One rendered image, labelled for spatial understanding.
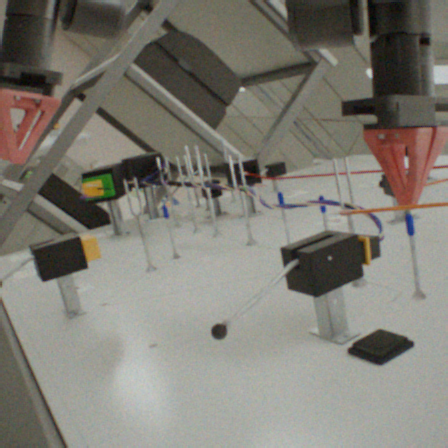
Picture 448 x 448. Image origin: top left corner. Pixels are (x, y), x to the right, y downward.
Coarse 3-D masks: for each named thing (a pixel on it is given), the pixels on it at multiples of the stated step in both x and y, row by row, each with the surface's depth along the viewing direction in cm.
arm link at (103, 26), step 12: (84, 0) 60; (96, 0) 61; (108, 0) 62; (120, 0) 62; (72, 12) 61; (84, 12) 60; (96, 12) 61; (108, 12) 62; (120, 12) 62; (72, 24) 61; (84, 24) 61; (96, 24) 62; (108, 24) 62; (120, 24) 63; (96, 36) 64; (108, 36) 64
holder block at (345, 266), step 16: (304, 240) 52; (320, 240) 51; (336, 240) 49; (352, 240) 50; (288, 256) 50; (304, 256) 48; (320, 256) 48; (336, 256) 49; (352, 256) 50; (304, 272) 49; (320, 272) 48; (336, 272) 49; (352, 272) 50; (288, 288) 52; (304, 288) 50; (320, 288) 49; (336, 288) 49
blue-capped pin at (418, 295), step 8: (408, 216) 54; (408, 224) 54; (408, 232) 55; (416, 256) 55; (416, 264) 55; (416, 272) 56; (416, 280) 56; (416, 288) 56; (416, 296) 56; (424, 296) 56
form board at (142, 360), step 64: (320, 192) 120; (128, 256) 100; (192, 256) 91; (256, 256) 83; (384, 256) 71; (64, 320) 72; (128, 320) 68; (192, 320) 64; (256, 320) 60; (384, 320) 53; (64, 384) 54; (128, 384) 51; (192, 384) 49; (256, 384) 46; (320, 384) 44; (384, 384) 42
